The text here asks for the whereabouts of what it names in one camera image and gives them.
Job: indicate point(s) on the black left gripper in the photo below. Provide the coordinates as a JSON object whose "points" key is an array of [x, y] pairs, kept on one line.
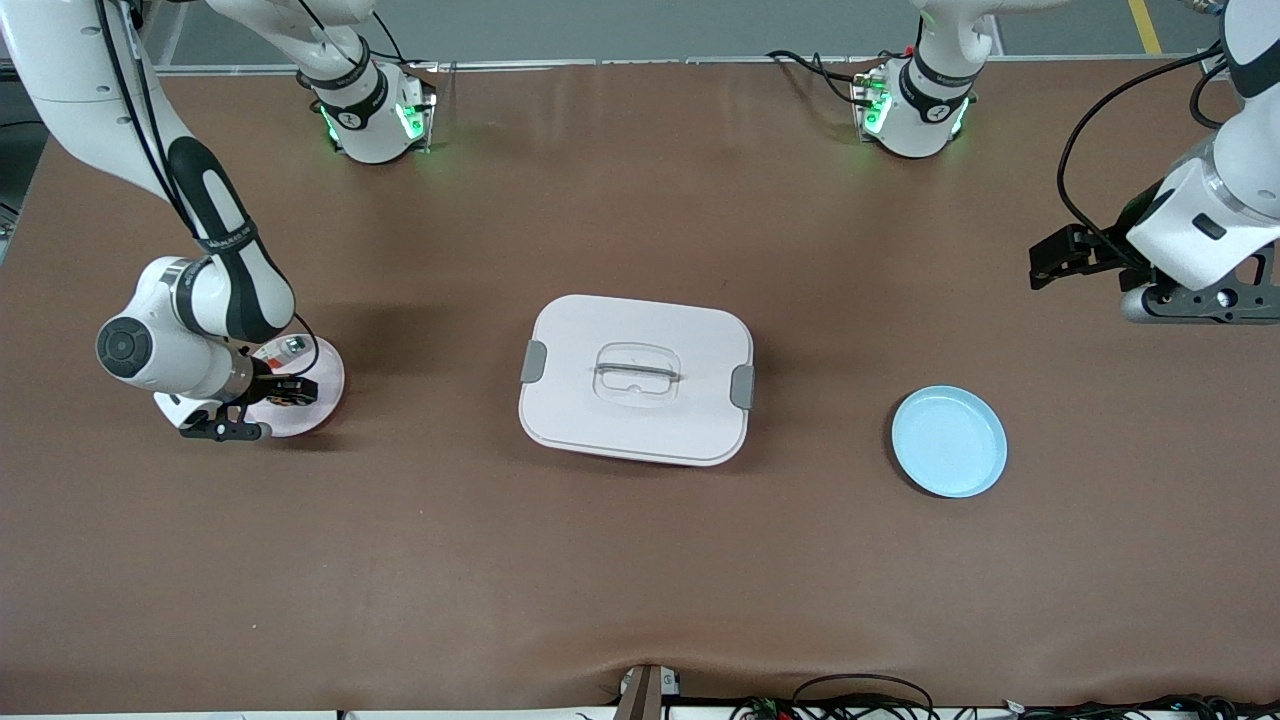
{"points": [[1100, 249]]}

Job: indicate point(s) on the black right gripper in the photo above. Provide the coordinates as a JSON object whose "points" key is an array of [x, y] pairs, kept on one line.
{"points": [[268, 388]]}

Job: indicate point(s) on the orange and black switch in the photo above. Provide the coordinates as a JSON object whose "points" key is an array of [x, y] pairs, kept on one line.
{"points": [[283, 394]]}

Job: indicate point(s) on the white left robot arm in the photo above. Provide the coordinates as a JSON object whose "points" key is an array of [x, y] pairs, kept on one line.
{"points": [[925, 110]]}

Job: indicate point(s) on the white lidded box grey latches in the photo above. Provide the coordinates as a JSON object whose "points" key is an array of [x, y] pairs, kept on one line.
{"points": [[600, 430]]}

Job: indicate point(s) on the small white box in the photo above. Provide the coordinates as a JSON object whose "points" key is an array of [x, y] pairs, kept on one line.
{"points": [[671, 683]]}

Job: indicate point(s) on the pink round plate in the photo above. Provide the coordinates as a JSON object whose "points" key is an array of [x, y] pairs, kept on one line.
{"points": [[315, 415]]}

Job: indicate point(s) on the grey orange lever connector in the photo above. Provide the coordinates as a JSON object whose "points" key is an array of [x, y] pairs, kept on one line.
{"points": [[292, 347]]}

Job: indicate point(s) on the light blue round plate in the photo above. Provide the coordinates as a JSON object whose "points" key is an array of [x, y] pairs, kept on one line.
{"points": [[950, 440]]}

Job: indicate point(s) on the brown table mat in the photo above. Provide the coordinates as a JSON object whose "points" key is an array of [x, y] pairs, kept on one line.
{"points": [[640, 560]]}

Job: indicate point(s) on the brown bracket post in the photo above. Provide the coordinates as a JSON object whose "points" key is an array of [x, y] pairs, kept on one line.
{"points": [[645, 700]]}

